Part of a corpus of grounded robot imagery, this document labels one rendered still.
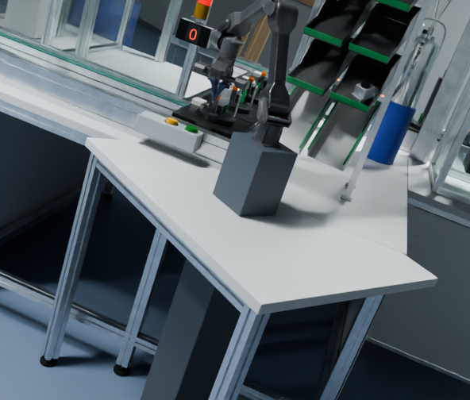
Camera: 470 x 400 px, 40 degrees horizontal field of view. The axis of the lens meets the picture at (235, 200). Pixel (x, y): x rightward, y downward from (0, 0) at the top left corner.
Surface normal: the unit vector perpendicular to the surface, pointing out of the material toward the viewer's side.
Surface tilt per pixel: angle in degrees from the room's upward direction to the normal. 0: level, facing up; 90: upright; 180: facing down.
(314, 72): 25
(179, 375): 90
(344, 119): 45
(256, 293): 0
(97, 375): 0
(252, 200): 90
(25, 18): 90
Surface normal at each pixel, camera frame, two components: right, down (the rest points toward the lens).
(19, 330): 0.30, -0.88
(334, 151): -0.07, -0.47
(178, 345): -0.76, 0.00
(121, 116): -0.26, 0.29
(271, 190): 0.58, 0.47
